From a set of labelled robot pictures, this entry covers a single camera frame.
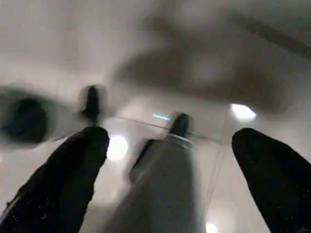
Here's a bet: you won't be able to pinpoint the grey right robot foot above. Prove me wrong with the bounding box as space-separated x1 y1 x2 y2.
104 112 203 233

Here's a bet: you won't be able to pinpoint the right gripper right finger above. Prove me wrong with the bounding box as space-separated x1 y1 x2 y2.
230 128 311 233

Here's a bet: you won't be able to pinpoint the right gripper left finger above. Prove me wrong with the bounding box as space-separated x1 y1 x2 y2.
0 126 110 233

